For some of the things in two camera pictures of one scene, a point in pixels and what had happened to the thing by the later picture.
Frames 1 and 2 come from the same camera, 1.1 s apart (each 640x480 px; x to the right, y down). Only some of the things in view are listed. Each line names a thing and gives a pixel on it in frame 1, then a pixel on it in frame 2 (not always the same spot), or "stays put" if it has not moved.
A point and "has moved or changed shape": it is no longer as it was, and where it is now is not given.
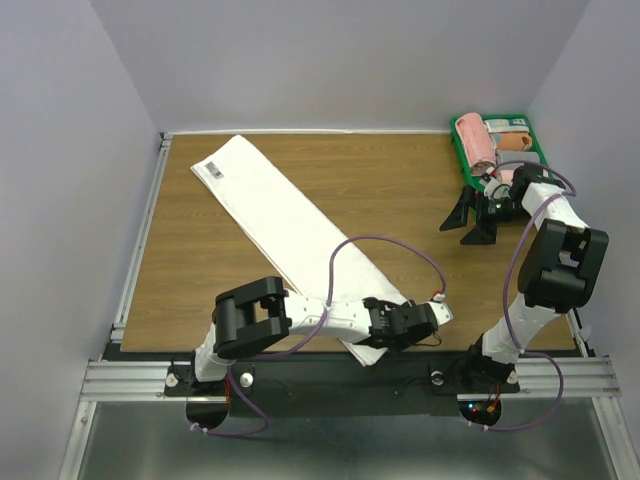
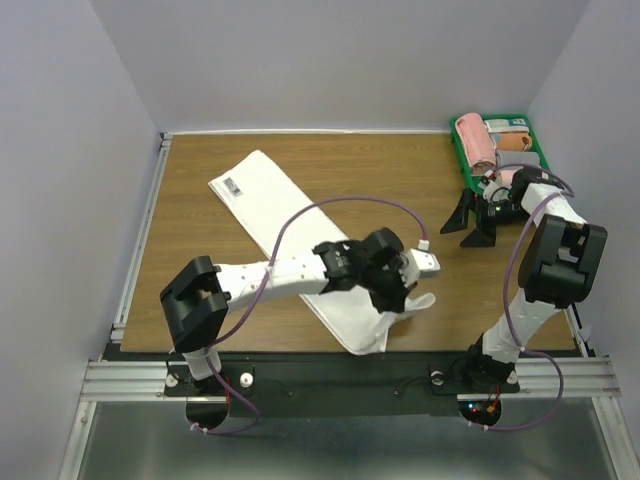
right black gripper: x=459 y=216 stays put
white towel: x=289 y=235 has moved or changed shape
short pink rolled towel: x=506 y=176 stays put
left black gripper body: x=404 y=341 → x=384 y=285
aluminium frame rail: x=125 y=381 stays put
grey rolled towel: x=515 y=155 stays put
